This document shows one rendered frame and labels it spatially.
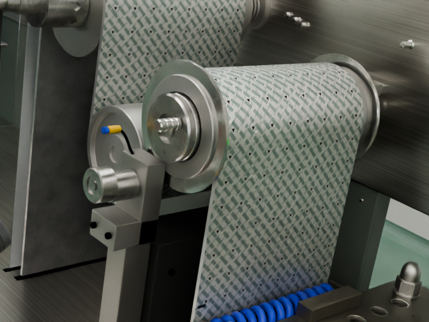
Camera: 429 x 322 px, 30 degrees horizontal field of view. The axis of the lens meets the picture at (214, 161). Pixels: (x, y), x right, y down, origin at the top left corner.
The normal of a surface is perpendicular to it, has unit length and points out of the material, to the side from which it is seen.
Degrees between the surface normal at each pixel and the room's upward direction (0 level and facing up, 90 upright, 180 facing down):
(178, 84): 90
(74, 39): 90
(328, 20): 90
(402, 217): 90
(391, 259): 0
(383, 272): 0
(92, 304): 0
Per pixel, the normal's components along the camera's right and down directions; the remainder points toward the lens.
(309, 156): 0.65, 0.34
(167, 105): -0.75, 0.11
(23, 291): 0.15, -0.93
